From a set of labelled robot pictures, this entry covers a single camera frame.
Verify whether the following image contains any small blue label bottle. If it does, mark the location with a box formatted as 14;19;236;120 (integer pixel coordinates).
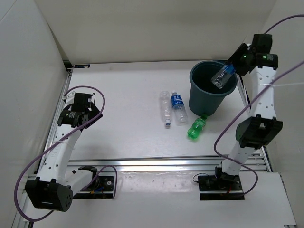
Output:
211;64;235;89

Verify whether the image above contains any clear unlabelled plastic bottle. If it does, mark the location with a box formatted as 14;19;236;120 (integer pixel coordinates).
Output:
159;91;171;128

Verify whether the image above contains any green plastic soda bottle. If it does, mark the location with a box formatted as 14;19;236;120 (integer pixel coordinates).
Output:
187;114;208;140

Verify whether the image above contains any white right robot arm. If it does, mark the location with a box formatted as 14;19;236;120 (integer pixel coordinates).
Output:
213;44;283;190

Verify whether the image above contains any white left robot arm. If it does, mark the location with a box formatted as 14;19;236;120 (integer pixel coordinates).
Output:
25;104;102;212

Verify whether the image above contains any dark teal plastic bin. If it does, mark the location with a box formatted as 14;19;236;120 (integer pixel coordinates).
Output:
189;61;238;116

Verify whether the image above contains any blue table edge sticker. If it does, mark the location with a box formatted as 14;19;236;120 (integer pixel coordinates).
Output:
74;64;90;69

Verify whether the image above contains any blue label water bottle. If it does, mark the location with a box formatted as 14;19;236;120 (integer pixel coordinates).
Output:
171;91;188;125

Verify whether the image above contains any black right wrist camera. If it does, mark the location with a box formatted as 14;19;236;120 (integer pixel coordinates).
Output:
250;34;273;53

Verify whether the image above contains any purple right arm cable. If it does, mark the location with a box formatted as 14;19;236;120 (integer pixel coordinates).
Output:
213;14;304;196

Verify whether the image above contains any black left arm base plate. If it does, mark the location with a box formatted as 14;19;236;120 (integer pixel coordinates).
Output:
73;176;115;200

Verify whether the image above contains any aluminium front frame rail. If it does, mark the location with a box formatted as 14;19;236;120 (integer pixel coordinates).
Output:
65;155;264;171

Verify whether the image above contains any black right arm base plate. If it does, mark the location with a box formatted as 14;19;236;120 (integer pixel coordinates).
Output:
192;173;245;201

